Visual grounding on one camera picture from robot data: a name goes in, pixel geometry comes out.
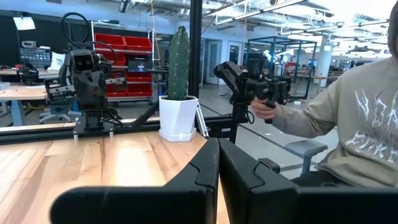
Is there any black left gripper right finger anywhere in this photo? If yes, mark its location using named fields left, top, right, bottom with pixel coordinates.
left=218, top=138, right=398, bottom=224

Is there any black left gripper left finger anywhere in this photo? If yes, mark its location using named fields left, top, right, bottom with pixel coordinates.
left=49, top=138, right=221, bottom=224

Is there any small wooden table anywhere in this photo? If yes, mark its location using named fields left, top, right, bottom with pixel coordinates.
left=0, top=68, right=60, bottom=79

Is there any small black background robot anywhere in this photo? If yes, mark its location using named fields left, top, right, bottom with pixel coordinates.
left=18, top=62, right=40, bottom=85

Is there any grey parts organizer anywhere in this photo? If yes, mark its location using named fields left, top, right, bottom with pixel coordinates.
left=19, top=46, right=52, bottom=68

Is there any tall rack with red bins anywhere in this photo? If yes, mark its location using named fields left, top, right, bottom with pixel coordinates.
left=90, top=21, right=156, bottom=102

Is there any silver aluminium extrusion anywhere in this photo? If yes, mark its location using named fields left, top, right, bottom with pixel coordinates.
left=195, top=101, right=210, bottom=138

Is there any white plant pot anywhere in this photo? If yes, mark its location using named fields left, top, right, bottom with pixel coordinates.
left=158, top=95, right=200, bottom=143

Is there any person's hand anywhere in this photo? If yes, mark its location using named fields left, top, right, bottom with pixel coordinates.
left=250, top=95, right=280, bottom=121

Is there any white paper sign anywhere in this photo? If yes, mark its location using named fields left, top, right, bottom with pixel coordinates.
left=12, top=17, right=37, bottom=31

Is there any person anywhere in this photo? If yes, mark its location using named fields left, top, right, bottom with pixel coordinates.
left=272, top=0, right=398, bottom=189

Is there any long ceiling light strip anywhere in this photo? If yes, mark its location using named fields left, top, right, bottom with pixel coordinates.
left=213, top=0, right=308, bottom=26

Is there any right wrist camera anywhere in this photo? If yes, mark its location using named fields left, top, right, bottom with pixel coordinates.
left=70, top=49, right=96, bottom=74

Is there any black aluminium rig frame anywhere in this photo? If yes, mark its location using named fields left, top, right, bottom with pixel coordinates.
left=0, top=0, right=249, bottom=146

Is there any blue metal cage frame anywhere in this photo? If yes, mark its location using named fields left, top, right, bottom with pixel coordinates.
left=244, top=35, right=318, bottom=101

